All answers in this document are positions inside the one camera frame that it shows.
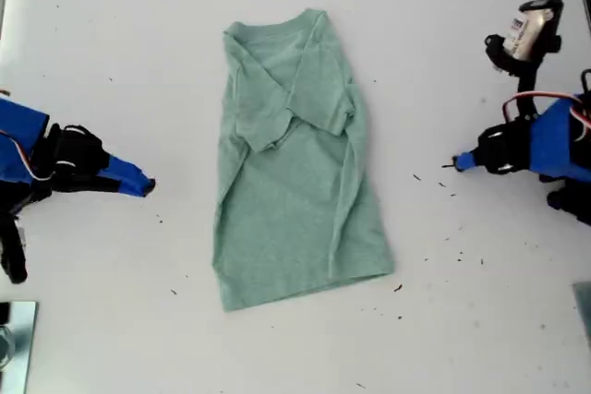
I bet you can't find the gripper servo wire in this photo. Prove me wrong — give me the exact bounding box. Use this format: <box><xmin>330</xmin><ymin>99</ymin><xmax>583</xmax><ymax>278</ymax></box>
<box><xmin>0</xmin><ymin>128</ymin><xmax>75</xmax><ymax>183</ymax></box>
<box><xmin>504</xmin><ymin>91</ymin><xmax>591</xmax><ymax>141</ymax></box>

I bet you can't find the gripper camera stalk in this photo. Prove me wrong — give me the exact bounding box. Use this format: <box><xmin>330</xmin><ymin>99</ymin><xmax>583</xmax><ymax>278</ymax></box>
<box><xmin>4</xmin><ymin>181</ymin><xmax>53</xmax><ymax>224</ymax></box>
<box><xmin>483</xmin><ymin>33</ymin><xmax>563</xmax><ymax>121</ymax></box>

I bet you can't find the green t-shirt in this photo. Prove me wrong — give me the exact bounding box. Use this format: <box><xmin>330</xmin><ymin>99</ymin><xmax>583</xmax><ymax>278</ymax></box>
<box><xmin>211</xmin><ymin>7</ymin><xmax>396</xmax><ymax>314</ymax></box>

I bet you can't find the steel plate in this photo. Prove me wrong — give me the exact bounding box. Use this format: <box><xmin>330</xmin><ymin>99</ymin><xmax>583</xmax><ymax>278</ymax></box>
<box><xmin>0</xmin><ymin>300</ymin><xmax>39</xmax><ymax>373</ymax></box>

